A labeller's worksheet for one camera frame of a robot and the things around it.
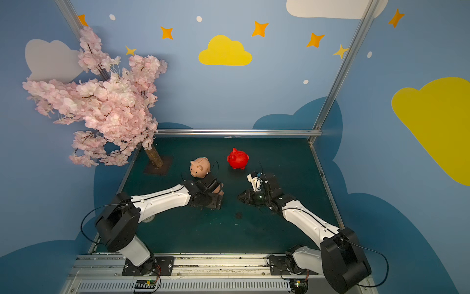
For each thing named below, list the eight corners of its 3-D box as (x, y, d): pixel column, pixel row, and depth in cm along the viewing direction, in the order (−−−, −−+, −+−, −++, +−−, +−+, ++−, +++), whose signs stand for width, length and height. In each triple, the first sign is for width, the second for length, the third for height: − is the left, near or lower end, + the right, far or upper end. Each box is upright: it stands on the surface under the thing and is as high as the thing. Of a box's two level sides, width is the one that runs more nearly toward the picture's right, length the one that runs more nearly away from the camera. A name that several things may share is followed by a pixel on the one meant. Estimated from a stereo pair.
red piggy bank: (227, 168, 112) (226, 155, 102) (232, 160, 116) (231, 147, 106) (243, 174, 109) (243, 161, 99) (247, 166, 113) (248, 152, 103)
